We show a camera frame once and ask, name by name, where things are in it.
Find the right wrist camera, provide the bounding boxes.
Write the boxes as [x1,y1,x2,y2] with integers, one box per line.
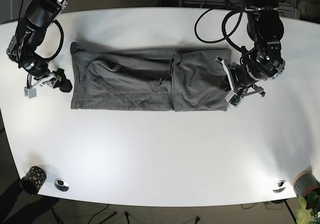
[24,87,37,99]

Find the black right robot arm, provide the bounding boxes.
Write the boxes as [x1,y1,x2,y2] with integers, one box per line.
[6,0,73,98]

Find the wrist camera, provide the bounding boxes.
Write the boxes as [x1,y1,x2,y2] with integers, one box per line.
[225,92,242,107]
[24,87,37,99]

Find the right silver table grommet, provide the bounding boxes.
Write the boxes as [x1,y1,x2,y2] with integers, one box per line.
[272,180,287,194]

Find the grey T-shirt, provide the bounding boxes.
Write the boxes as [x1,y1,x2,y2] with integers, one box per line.
[70,42,232,112]

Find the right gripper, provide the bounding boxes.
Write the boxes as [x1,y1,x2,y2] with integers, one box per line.
[26,68,73,93]

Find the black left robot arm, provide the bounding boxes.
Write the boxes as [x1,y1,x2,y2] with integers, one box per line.
[221,0,285,100]

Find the silver table grommet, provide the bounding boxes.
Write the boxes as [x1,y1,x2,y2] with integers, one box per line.
[54,179,69,192]
[272,180,287,194]

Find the grey plant pot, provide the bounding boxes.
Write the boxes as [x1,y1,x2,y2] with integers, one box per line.
[293,171,320,198]

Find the green plant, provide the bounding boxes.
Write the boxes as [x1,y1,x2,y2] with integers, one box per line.
[296,191,320,224]

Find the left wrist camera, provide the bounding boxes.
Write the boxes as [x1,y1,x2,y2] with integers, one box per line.
[225,92,242,107]

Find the black gold spotted cup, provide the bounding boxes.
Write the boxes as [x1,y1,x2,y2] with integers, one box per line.
[20,166,47,196]

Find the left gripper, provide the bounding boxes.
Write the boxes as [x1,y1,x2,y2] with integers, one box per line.
[215,56,266,98]

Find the left silver table grommet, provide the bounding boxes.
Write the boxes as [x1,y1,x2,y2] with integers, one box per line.
[54,179,69,192]

